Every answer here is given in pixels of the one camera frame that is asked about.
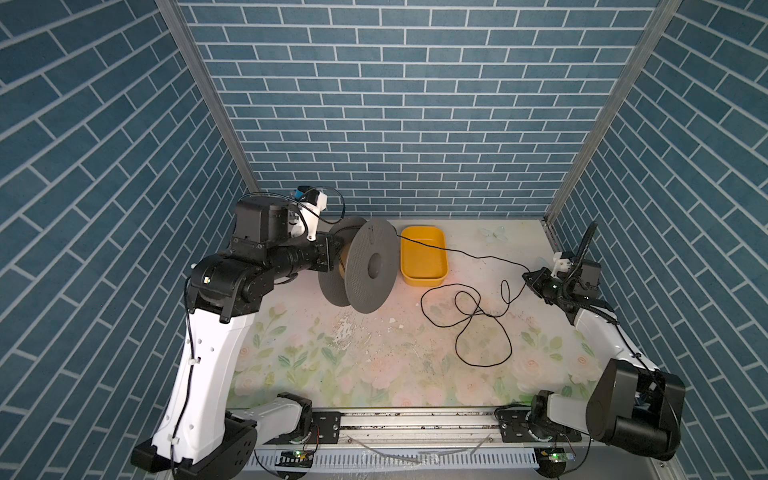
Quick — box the dark grey perforated spool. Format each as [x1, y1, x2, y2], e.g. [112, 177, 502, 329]
[318, 217, 400, 314]

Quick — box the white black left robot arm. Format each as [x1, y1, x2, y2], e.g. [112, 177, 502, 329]
[130, 186, 342, 479]

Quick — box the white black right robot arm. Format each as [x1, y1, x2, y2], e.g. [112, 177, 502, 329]
[522, 223, 685, 461]

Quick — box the yellow plastic bin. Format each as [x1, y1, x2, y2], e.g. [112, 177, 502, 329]
[400, 226, 449, 288]

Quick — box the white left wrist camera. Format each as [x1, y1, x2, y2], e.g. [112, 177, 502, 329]
[288, 185, 328, 241]

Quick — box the aluminium front rail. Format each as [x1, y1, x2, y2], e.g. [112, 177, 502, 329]
[155, 406, 685, 480]

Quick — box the aluminium corner post right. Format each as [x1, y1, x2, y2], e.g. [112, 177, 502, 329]
[543, 0, 682, 227]

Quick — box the aluminium corner post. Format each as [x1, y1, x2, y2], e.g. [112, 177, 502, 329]
[543, 0, 682, 227]
[155, 0, 260, 192]

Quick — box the aluminium corner post left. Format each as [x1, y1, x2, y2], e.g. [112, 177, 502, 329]
[155, 0, 260, 192]

